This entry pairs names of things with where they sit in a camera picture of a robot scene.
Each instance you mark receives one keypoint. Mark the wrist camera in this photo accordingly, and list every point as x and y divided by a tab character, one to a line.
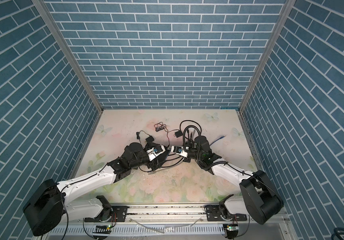
155	152
181	151

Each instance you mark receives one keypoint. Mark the black ethernet cable gold plug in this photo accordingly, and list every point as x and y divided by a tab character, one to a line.
189	129

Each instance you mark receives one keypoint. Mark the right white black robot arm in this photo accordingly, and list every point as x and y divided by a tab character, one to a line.
261	199

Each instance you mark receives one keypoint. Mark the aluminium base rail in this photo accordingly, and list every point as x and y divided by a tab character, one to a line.
174	222

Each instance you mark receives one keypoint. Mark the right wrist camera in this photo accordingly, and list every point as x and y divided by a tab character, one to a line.
181	151

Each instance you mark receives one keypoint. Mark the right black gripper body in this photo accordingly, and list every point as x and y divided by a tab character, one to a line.
192	154

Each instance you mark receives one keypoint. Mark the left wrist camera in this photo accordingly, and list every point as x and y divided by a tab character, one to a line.
155	152

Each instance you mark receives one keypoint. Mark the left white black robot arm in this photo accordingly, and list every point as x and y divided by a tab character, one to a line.
50	203

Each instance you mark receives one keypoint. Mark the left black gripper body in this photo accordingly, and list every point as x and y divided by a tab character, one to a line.
151	164

